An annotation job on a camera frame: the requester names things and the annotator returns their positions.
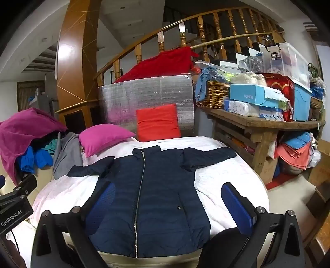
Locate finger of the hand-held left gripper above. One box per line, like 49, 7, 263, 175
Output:
15, 175, 38, 199

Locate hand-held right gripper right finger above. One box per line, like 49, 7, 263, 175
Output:
221, 182, 306, 268

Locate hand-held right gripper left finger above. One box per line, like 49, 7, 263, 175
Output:
30, 182, 116, 268

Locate navy puffer jacket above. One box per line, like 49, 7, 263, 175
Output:
66, 146, 237, 258

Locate person's left forearm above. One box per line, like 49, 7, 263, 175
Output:
0, 238, 26, 268

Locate bright blue garment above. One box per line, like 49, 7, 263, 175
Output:
18, 147, 53, 174

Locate white bed blanket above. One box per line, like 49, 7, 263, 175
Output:
6, 136, 270, 268

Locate teal garment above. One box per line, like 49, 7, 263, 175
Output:
42, 139, 58, 152

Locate grey garment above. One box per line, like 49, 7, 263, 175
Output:
53, 133, 83, 180

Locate small cardboard box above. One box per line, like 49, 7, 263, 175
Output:
259, 155, 279, 185

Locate magenta velvet cloth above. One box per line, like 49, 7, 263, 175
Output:
0, 107, 68, 185

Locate red floor mat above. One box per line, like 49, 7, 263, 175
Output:
265, 173, 293, 191

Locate magenta pillow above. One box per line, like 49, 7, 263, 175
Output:
79, 124, 136, 158

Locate stack of coral cloths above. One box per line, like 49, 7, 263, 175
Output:
277, 143, 312, 170

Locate dark wooden stool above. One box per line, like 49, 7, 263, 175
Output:
305, 180, 330, 255

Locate old wooden table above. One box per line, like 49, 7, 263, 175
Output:
197, 104, 326, 183

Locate woven wooden cabinet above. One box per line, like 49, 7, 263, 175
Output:
17, 81, 45, 111

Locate folded blue cloths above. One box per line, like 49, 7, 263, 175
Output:
284, 132, 311, 150

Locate large cardboard box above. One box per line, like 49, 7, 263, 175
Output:
308, 139, 330, 187

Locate red-orange pillow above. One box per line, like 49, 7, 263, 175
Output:
136, 104, 182, 142

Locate blue and white packet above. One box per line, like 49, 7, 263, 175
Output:
259, 106, 284, 121

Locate white patterned soft packet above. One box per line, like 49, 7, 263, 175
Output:
224, 99, 261, 118

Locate silver foil insulation board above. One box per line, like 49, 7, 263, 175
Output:
99, 75, 196, 138

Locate light blue cardboard box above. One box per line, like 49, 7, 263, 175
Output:
229, 84, 289, 109

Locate blue plastic bin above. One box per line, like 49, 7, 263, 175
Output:
292, 82, 314, 121

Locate curved wooden column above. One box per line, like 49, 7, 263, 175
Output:
55, 0, 104, 134

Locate cream fluffy fabric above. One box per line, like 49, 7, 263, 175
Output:
231, 72, 267, 87

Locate blue cloth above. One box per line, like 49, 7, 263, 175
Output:
194, 67, 219, 102

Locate small wicker basket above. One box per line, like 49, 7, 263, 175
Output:
310, 96, 324, 110

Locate clear plastic bag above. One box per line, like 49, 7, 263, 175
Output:
201, 66, 234, 83

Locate grey patterned plastic bag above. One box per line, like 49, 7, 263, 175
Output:
238, 56, 265, 74

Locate red cloth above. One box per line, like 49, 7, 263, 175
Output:
115, 47, 199, 83

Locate clear plastic storage box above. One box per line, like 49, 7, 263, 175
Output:
260, 42, 311, 85

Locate wooden stair railing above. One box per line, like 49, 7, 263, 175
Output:
94, 8, 286, 88

